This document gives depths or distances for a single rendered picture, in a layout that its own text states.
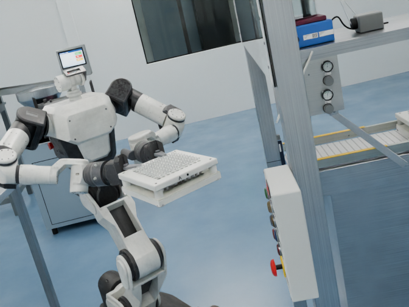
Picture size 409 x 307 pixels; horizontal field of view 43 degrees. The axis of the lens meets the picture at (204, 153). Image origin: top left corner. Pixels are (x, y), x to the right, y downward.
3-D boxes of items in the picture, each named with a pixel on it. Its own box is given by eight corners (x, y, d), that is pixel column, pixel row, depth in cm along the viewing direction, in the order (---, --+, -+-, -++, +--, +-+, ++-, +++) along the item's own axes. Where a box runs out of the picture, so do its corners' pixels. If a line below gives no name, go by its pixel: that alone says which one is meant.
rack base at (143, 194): (159, 207, 158) (157, 200, 158) (122, 192, 178) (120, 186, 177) (221, 177, 171) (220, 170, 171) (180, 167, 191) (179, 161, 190)
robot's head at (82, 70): (61, 84, 217) (61, 69, 212) (80, 78, 222) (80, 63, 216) (69, 92, 214) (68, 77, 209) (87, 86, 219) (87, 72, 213)
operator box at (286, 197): (291, 303, 115) (271, 195, 107) (280, 264, 131) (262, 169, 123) (319, 298, 114) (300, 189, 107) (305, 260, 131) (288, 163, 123)
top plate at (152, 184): (156, 192, 157) (154, 186, 156) (118, 179, 177) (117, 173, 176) (218, 163, 170) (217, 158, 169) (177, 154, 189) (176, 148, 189)
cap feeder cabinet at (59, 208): (47, 237, 418) (17, 148, 396) (58, 211, 472) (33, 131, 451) (124, 218, 421) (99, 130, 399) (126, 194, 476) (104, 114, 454)
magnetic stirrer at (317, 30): (277, 53, 177) (272, 27, 175) (269, 47, 198) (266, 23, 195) (336, 41, 176) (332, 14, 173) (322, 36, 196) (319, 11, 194)
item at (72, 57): (76, 125, 434) (55, 51, 416) (78, 123, 444) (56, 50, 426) (103, 119, 435) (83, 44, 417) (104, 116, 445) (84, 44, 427)
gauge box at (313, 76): (282, 122, 181) (271, 66, 175) (277, 115, 191) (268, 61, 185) (344, 109, 180) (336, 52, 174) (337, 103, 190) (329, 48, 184)
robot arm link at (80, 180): (90, 159, 182) (65, 162, 187) (89, 189, 180) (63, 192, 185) (109, 164, 192) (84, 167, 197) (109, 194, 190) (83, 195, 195)
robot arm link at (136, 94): (134, 118, 235) (108, 105, 237) (144, 103, 239) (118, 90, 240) (134, 105, 224) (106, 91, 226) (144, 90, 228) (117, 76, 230)
